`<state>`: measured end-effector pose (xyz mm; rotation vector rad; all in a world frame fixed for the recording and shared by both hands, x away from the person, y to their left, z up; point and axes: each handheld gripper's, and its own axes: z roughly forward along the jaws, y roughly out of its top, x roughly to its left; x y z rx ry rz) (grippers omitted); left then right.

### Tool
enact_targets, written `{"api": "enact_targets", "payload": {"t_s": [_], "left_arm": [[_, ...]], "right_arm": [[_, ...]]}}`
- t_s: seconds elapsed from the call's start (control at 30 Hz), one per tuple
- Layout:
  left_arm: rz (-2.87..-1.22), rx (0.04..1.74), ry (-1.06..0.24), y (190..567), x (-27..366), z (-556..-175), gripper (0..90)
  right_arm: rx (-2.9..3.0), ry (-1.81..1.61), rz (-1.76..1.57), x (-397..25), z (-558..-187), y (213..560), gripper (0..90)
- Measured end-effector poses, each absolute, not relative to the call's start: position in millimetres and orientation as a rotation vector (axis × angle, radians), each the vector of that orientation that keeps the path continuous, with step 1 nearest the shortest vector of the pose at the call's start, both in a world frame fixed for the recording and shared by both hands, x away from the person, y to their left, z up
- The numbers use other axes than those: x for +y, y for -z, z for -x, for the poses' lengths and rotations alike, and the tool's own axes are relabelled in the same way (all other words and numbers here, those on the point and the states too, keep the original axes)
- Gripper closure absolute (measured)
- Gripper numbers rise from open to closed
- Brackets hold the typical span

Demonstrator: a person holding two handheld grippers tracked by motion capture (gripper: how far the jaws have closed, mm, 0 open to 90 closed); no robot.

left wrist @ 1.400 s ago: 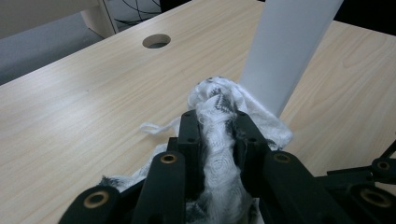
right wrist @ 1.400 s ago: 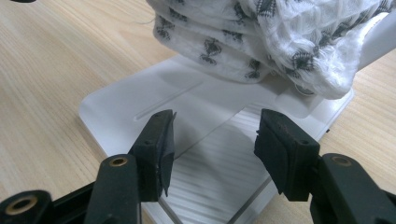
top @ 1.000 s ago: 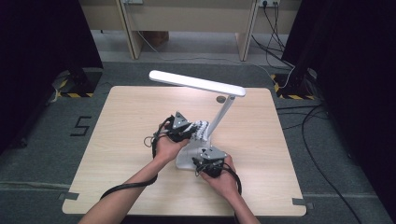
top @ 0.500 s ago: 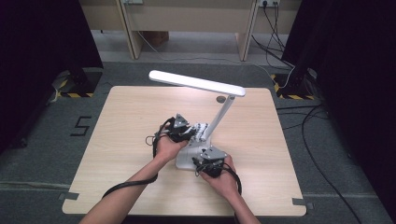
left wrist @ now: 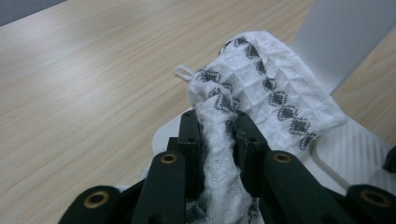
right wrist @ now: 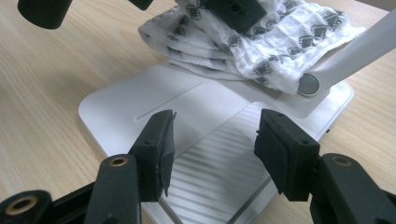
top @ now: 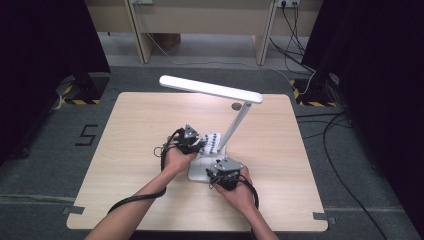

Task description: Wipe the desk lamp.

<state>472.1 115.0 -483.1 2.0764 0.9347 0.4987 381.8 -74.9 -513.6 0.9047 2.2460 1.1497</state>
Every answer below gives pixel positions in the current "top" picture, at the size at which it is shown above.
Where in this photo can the white wall socket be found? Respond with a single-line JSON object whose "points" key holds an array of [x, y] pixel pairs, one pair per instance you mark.
{"points": [[288, 2]]}

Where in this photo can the person's left hand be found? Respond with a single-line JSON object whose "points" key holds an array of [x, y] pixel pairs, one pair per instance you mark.
{"points": [[178, 161]]}

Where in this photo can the brown cardboard box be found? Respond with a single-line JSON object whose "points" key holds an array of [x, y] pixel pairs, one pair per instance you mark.
{"points": [[170, 40]]}

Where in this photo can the black curtain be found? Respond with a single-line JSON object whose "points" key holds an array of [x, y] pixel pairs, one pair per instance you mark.
{"points": [[383, 83], [40, 66]]}

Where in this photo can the person's right hand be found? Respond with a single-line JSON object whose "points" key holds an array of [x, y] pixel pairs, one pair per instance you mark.
{"points": [[238, 198]]}

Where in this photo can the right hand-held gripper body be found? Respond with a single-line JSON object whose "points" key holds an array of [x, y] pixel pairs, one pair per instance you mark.
{"points": [[228, 171]]}

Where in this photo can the white desk lamp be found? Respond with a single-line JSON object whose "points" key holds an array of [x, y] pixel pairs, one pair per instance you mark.
{"points": [[213, 88]]}

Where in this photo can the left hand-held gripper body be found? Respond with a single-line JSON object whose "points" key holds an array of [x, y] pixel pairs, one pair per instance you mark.
{"points": [[188, 141]]}

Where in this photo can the stand base with striped tape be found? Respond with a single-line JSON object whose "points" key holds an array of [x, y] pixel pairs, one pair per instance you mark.
{"points": [[315, 93], [83, 90]]}

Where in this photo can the grey tape piece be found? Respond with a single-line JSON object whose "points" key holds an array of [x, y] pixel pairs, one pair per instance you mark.
{"points": [[323, 216], [74, 210]]}

